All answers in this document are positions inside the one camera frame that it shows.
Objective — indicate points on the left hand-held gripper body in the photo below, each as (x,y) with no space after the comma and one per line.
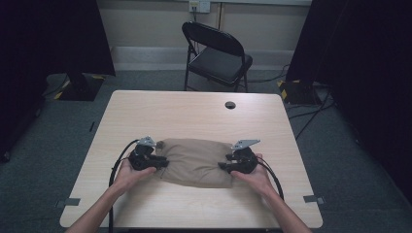
(142,157)

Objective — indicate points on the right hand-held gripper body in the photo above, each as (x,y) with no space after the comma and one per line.
(244,158)

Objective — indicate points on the khaki pants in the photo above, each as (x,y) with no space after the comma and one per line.
(194,163)

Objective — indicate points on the person's right hand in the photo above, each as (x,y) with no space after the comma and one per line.
(256,179)

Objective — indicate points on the person's left hand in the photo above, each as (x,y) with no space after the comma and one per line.
(129,178)

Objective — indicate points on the small black floor marker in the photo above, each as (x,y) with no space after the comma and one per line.
(92,126)

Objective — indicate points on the grey tape strip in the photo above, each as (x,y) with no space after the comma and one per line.
(313,199)
(68,202)

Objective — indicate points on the black stand base yellow stripes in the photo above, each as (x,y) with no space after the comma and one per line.
(299,92)

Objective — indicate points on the black folding chair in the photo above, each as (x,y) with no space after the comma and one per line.
(217,61)

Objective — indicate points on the black curtain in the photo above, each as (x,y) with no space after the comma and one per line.
(48,48)
(366,81)

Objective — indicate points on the wall conduit pipe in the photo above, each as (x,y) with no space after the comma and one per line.
(221,16)

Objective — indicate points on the white wall outlet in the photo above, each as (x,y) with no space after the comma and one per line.
(199,6)

